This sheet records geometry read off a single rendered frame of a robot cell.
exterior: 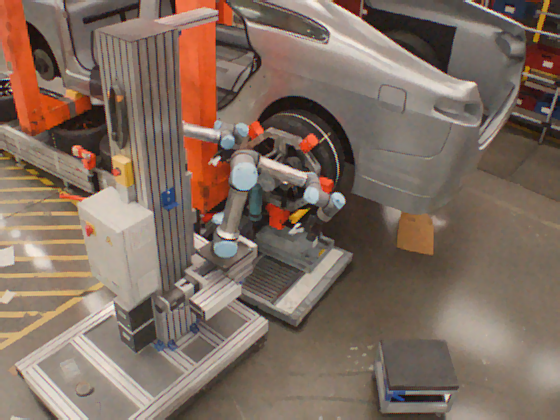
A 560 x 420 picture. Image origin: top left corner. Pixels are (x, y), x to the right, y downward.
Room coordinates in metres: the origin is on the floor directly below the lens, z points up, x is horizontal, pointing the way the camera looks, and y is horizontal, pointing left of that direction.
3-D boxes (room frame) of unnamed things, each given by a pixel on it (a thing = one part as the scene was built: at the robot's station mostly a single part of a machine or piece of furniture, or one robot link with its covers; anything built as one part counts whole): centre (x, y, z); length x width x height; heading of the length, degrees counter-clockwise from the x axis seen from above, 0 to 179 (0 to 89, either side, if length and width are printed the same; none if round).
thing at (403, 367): (1.91, -0.85, 0.17); 0.43 x 0.36 x 0.34; 91
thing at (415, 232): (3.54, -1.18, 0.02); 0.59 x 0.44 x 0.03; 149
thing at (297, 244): (3.18, -0.11, 0.32); 0.40 x 0.30 x 0.28; 59
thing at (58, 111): (4.35, 1.99, 0.69); 0.52 x 0.17 x 0.35; 149
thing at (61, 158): (3.74, 1.57, 0.28); 2.47 x 0.09 x 0.22; 59
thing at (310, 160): (3.04, -0.02, 0.85); 0.54 x 0.07 x 0.54; 59
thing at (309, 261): (3.16, -0.14, 0.13); 0.50 x 0.36 x 0.10; 59
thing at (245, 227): (3.20, 0.20, 0.26); 0.42 x 0.18 x 0.35; 149
